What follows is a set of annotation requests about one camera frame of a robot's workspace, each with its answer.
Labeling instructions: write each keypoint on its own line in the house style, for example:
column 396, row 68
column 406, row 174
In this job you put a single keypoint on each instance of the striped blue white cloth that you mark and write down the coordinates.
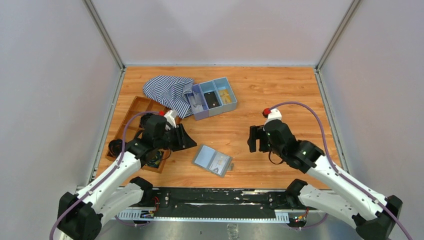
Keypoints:
column 171, row 92

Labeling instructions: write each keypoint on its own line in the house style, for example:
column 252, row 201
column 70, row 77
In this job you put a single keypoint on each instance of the gold card in box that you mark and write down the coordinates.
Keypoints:
column 225, row 96

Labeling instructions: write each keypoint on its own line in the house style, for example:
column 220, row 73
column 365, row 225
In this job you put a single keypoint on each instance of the grey card holder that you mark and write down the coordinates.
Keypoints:
column 211, row 160

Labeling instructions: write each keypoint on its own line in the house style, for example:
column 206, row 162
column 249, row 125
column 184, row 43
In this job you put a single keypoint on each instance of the blue three-compartment box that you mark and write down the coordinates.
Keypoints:
column 215, row 85

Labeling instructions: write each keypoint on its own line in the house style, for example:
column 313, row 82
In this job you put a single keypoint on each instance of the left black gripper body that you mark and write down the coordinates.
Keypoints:
column 180, row 138

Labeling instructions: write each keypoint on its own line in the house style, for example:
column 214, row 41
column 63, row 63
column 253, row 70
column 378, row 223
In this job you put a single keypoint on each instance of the black card in box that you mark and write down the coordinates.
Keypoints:
column 211, row 99

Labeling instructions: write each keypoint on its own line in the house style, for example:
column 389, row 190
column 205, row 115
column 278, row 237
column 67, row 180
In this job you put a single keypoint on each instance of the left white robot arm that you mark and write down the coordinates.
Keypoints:
column 82, row 215

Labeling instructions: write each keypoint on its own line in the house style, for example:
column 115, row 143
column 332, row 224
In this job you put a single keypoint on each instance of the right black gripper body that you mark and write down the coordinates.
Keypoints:
column 261, row 139

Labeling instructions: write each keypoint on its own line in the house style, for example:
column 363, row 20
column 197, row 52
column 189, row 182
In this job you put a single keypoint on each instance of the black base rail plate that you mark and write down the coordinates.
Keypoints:
column 218, row 204

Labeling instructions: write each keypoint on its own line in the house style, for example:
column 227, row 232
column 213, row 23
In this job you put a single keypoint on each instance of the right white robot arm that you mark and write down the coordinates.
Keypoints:
column 372, row 214

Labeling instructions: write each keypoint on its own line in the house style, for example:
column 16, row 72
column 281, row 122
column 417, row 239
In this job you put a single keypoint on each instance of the patterned card in holder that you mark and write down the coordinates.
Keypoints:
column 219, row 165

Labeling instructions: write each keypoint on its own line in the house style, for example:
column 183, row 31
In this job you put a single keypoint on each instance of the silver card in box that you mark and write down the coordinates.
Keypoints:
column 196, row 102

